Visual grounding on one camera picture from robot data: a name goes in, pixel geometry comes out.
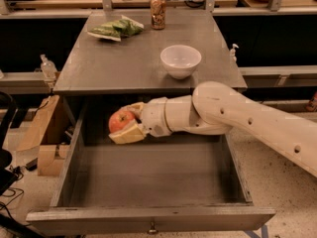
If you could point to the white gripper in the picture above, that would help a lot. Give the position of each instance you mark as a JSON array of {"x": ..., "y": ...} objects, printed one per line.
[{"x": 154, "y": 117}]

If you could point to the red apple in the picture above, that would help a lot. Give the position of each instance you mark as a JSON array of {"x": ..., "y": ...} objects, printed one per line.
[{"x": 119, "y": 120}]

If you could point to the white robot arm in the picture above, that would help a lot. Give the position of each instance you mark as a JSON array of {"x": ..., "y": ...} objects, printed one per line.
[{"x": 214, "y": 109}]

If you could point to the grey open top drawer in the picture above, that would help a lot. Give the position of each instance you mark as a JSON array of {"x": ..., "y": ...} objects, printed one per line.
[{"x": 183, "y": 183}]

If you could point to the metal drawer knob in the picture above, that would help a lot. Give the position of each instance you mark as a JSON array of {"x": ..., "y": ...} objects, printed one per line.
[{"x": 152, "y": 230}]

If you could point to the grey wooden cabinet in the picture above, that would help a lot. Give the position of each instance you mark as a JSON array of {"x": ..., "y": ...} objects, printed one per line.
[{"x": 133, "y": 65}]

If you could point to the white bowl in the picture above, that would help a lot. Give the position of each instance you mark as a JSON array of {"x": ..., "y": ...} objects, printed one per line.
[{"x": 180, "y": 61}]

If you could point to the green chip bag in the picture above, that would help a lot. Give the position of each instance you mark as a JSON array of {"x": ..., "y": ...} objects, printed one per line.
[{"x": 116, "y": 30}]

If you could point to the clear sanitizer bottle left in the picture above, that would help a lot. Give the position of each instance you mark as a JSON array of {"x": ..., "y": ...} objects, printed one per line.
[{"x": 48, "y": 68}]

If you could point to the brown cardboard box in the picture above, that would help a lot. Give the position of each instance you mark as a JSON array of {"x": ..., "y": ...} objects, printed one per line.
[{"x": 46, "y": 136}]

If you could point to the tan drink can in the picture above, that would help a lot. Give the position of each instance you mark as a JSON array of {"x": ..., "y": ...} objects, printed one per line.
[{"x": 158, "y": 14}]

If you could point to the white pump bottle right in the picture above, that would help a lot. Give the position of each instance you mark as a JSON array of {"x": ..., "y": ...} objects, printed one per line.
[{"x": 233, "y": 52}]

